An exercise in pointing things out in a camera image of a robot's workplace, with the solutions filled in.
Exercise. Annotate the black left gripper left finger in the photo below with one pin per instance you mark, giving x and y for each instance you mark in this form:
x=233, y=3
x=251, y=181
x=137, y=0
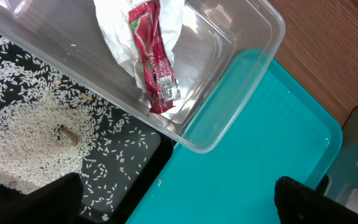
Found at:
x=57, y=202

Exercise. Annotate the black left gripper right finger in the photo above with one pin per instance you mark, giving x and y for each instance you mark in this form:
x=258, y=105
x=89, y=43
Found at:
x=297, y=203

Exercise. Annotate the red sauce packet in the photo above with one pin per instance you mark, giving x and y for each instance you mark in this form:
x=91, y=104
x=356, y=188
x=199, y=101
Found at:
x=155, y=27

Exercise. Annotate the white napkin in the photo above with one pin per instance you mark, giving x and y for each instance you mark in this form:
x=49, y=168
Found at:
x=113, y=20

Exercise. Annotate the teal plastic tray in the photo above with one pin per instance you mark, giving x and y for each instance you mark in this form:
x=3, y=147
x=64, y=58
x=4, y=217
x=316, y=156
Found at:
x=281, y=131

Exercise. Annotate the spilled rice pile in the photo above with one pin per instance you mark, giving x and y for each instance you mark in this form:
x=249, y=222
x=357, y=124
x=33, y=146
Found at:
x=26, y=130

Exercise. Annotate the black plastic tray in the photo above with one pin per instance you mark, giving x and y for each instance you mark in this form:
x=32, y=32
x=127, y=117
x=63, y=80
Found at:
x=129, y=149

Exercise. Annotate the clear plastic bin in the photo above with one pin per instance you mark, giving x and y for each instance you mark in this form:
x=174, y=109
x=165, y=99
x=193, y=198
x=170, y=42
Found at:
x=220, y=57

